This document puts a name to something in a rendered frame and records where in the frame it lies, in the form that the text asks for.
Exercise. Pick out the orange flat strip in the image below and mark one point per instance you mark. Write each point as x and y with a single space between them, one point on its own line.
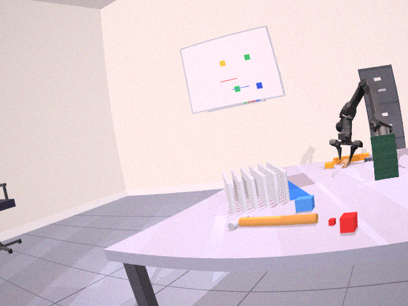
358 157

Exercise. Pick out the blue cube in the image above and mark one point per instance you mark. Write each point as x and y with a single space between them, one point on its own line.
304 203

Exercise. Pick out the blue tape strip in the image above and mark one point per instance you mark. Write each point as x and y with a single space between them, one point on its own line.
295 191

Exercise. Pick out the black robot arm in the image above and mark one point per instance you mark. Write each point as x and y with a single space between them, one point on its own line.
378 123

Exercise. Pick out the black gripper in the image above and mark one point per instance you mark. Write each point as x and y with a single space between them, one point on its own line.
355 144

